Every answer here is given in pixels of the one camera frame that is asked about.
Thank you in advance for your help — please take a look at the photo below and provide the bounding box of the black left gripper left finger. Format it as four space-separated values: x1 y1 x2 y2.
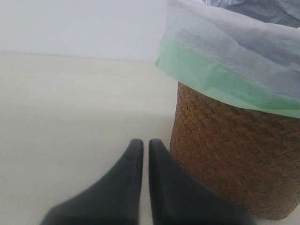
41 139 143 225

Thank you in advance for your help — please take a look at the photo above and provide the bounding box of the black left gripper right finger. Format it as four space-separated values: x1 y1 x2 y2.
148 139 255 225

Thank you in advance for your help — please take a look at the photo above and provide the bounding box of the woven wicker waste basket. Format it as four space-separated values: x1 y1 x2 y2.
170 83 300 220

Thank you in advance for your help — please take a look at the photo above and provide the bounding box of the white green plastic bin liner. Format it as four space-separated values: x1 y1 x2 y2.
156 0 300 118

